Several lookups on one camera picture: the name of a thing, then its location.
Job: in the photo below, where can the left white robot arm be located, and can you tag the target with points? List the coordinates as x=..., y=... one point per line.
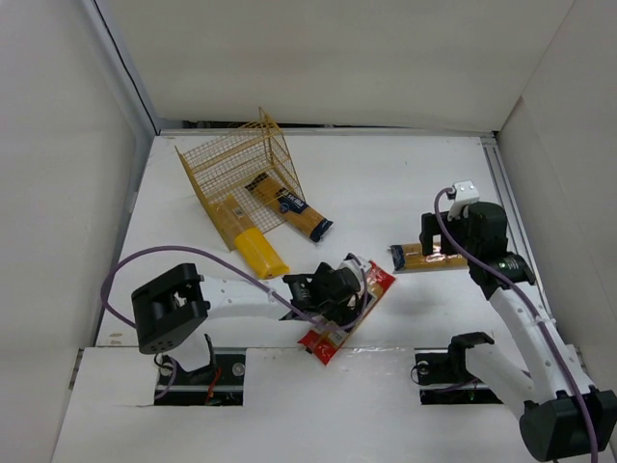
x=169, y=311

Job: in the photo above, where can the yellow spaghetti bag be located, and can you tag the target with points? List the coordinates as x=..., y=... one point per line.
x=240, y=233

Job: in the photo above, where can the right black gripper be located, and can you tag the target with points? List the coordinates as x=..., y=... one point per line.
x=444, y=224

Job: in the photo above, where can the aluminium rail right side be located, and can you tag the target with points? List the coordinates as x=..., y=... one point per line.
x=506, y=197

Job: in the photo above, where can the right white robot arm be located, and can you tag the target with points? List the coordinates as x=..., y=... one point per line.
x=560, y=411

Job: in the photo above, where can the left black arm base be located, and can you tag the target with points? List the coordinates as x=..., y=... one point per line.
x=218, y=385

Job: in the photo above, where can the red white spaghetti bag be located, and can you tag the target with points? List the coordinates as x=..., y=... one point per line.
x=322, y=339

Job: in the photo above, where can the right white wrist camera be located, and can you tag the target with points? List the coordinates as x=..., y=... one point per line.
x=461, y=194

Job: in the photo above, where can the yellow wire mesh shelf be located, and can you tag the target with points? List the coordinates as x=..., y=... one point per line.
x=253, y=165

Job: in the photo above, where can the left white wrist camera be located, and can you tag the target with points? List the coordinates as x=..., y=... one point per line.
x=359, y=266

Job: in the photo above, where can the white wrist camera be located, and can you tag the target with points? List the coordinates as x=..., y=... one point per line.
x=461, y=194
x=359, y=266

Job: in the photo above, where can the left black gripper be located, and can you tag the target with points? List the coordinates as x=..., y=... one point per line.
x=340, y=312

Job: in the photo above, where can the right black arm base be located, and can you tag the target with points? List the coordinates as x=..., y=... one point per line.
x=440, y=384

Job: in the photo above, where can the blue patterned spaghetti bag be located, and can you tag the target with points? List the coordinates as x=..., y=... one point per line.
x=408, y=258

